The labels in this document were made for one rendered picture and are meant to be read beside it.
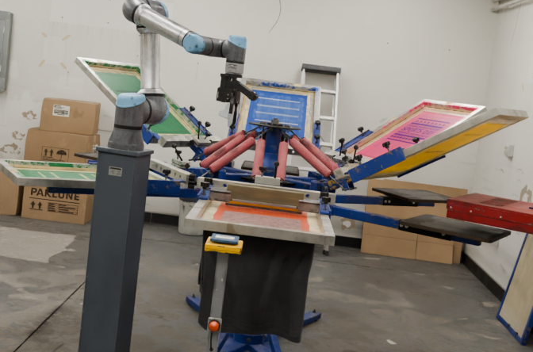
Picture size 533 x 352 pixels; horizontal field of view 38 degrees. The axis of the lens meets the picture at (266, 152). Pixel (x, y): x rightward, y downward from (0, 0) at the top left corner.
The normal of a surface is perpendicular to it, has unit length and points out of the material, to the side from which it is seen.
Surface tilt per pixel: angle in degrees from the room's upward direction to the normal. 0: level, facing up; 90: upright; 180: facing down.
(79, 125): 90
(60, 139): 89
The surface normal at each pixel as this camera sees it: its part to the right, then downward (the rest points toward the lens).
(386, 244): 0.01, -0.17
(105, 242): -0.22, 0.06
